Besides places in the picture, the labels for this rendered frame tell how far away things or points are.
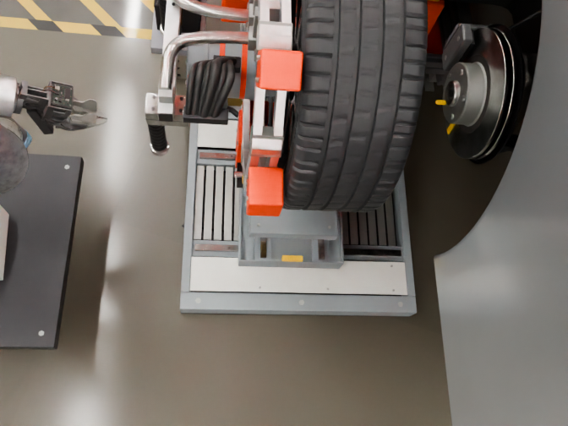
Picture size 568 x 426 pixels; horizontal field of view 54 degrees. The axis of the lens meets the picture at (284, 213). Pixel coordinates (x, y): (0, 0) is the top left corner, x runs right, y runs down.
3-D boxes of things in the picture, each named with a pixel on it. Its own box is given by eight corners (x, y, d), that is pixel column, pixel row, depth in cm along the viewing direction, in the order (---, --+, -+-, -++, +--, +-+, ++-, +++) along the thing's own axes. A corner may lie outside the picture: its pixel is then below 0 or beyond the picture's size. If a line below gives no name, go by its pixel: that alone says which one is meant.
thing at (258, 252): (338, 270, 198) (345, 262, 189) (237, 267, 194) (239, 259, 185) (333, 144, 216) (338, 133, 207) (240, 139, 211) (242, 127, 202)
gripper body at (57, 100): (74, 112, 129) (18, 101, 122) (66, 129, 135) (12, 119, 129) (76, 84, 131) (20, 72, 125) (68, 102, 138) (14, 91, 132)
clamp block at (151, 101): (189, 128, 119) (188, 115, 114) (146, 125, 118) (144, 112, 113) (190, 107, 121) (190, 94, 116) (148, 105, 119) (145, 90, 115)
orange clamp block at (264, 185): (279, 180, 127) (280, 217, 123) (245, 178, 126) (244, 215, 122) (283, 166, 120) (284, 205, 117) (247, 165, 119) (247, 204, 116)
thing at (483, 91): (457, 174, 151) (522, 133, 120) (430, 173, 150) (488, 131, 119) (451, 66, 157) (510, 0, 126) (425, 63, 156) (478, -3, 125)
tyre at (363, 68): (339, 73, 181) (358, 257, 148) (267, 68, 178) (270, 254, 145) (402, -136, 124) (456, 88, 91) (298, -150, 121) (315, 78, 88)
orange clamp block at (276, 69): (294, 90, 108) (301, 91, 99) (253, 87, 107) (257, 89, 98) (297, 52, 106) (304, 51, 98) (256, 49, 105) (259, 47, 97)
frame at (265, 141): (264, 216, 148) (294, 110, 98) (239, 215, 148) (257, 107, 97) (264, 47, 168) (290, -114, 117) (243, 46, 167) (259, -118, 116)
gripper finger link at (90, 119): (112, 122, 135) (73, 113, 130) (105, 132, 140) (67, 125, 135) (112, 110, 136) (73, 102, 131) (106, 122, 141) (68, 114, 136)
